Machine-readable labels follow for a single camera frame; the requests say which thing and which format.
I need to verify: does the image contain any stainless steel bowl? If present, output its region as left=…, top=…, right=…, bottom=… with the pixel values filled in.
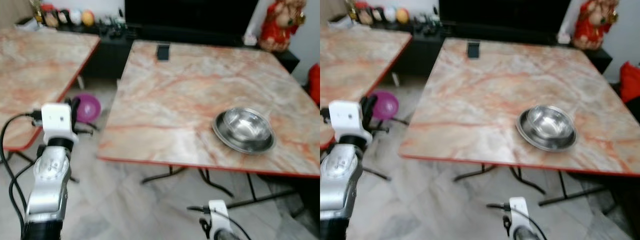
left=212, top=106, right=277, bottom=155
left=515, top=104, right=579, bottom=152

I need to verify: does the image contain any black television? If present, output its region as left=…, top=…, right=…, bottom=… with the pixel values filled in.
left=124, top=0, right=261, bottom=32
left=438, top=0, right=572, bottom=29

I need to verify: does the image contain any black television cabinet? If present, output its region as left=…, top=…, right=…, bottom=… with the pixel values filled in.
left=369, top=19, right=614, bottom=77
left=54, top=22, right=301, bottom=80

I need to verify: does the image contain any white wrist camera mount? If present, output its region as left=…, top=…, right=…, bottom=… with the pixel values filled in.
left=207, top=199, right=231, bottom=234
left=508, top=196, right=530, bottom=232
left=41, top=102, right=80, bottom=146
left=328, top=100, right=374, bottom=146

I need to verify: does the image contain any beige curtain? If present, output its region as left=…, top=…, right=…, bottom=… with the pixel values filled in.
left=0, top=0, right=34, bottom=29
left=320, top=0, right=349, bottom=24

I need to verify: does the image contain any marble folding table red edge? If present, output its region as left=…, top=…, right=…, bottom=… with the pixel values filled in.
left=97, top=40, right=321, bottom=211
left=0, top=27, right=101, bottom=167
left=320, top=23, right=414, bottom=151
left=398, top=37, right=640, bottom=207

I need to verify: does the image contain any red cushion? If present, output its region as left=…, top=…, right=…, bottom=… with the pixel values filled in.
left=307, top=63, right=321, bottom=106
left=618, top=60, right=640, bottom=104

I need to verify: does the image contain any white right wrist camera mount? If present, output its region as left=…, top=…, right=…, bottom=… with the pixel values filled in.
left=508, top=196, right=530, bottom=232
left=207, top=199, right=231, bottom=234

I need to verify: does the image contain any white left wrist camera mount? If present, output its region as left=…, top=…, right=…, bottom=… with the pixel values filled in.
left=41, top=102, right=80, bottom=146
left=328, top=100, right=374, bottom=146

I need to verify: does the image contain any gold trophy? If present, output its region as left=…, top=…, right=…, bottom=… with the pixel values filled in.
left=344, top=0, right=359, bottom=21
left=28, top=0, right=44, bottom=24

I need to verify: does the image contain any red plush figure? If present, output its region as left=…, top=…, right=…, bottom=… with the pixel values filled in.
left=572, top=0, right=620, bottom=51
left=258, top=0, right=307, bottom=54

